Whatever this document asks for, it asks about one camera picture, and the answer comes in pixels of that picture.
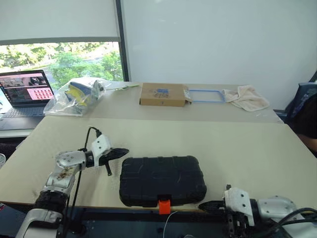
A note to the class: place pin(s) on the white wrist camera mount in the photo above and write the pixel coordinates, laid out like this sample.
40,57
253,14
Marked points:
237,198
100,146

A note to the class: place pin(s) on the blue rimmed clear lid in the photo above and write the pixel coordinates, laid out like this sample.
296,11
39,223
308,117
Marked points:
205,101

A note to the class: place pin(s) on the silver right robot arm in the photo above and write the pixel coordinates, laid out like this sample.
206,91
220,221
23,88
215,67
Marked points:
275,207

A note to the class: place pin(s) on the blue yellow packaged item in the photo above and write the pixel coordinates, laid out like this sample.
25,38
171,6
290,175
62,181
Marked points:
76,93

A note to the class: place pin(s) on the white roller blind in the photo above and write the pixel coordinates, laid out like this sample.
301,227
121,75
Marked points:
59,19

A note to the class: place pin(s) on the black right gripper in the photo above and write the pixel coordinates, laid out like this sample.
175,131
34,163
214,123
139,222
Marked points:
235,223

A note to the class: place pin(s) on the brown cardboard box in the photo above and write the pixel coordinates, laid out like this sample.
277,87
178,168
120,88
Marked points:
161,95

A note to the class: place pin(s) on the cream cloth towel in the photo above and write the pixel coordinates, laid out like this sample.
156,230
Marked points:
247,98

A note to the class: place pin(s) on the dark window frame post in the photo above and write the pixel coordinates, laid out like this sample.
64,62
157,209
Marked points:
123,49

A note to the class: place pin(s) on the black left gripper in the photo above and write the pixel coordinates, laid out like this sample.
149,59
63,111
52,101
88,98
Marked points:
104,160

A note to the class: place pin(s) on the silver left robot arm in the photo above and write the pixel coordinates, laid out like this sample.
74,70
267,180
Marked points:
67,158

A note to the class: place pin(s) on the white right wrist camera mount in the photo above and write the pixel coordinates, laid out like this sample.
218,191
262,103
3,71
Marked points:
237,198

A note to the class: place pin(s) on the green plastic strip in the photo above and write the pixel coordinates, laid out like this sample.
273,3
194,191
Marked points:
126,87

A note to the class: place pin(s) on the black plastic tool case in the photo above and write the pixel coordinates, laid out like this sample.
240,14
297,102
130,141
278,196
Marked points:
161,178

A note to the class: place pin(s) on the dark blue bag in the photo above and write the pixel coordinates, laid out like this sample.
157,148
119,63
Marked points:
301,99

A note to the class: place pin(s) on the open grey laptop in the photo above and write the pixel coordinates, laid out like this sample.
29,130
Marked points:
24,111

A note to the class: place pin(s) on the white round object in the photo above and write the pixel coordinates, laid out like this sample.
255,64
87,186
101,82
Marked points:
2,160

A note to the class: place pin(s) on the clear plastic bag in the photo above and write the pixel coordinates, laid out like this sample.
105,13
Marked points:
62,104

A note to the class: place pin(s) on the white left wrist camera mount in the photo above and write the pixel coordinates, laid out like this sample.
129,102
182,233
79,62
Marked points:
100,146

